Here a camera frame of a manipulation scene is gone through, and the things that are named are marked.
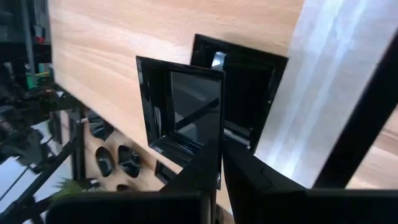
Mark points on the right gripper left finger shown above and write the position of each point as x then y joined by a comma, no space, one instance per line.
180,205

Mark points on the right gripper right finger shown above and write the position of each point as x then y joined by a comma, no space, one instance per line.
280,205

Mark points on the small square black plate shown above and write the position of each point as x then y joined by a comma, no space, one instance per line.
164,172
248,93
196,105

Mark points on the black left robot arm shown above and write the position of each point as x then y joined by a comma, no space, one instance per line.
37,124

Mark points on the green succulent potted plant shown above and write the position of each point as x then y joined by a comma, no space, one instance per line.
68,188

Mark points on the cluttered storage rack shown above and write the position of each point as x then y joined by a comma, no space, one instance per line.
37,40

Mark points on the black aluminium table frame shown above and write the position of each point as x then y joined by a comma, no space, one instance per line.
77,149

